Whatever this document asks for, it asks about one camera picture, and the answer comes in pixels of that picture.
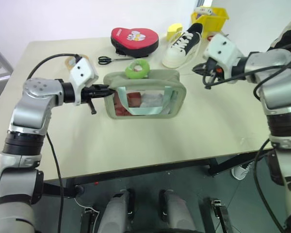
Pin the yellow plastic bin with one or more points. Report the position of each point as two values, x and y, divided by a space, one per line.
212 20

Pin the yellow block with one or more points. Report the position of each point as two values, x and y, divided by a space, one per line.
172 30

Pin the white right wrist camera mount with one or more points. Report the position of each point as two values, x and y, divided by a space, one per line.
223 49

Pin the white shoe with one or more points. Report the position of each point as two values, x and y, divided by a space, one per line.
240 171

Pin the black and white sneaker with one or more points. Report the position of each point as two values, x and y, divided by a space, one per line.
177 53

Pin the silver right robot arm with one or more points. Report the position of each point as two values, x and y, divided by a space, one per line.
279 80

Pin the small red object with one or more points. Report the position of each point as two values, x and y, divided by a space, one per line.
210 38

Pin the green zip pouch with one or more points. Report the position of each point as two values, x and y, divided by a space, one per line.
174 82

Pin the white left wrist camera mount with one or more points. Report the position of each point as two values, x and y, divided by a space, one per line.
83 71

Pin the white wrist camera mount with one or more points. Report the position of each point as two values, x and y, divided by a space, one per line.
83 71
223 49

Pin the black table frame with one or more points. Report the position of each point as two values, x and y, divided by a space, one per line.
135 173

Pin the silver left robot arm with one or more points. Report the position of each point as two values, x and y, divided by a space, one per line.
34 109

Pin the red packet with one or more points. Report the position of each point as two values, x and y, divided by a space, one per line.
133 98

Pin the black stand bracket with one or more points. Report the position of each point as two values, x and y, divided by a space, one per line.
221 216
88 222

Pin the clear tape roll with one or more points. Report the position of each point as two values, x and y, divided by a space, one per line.
69 62

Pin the grey rounded robot leg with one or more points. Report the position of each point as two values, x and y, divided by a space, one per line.
116 211
178 213

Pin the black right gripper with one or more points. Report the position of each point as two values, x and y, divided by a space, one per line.
212 70

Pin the white plastic packet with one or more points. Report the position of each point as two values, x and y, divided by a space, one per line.
151 99

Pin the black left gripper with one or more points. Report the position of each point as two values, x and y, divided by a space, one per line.
91 92

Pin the red black punching pad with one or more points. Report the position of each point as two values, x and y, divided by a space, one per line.
135 38

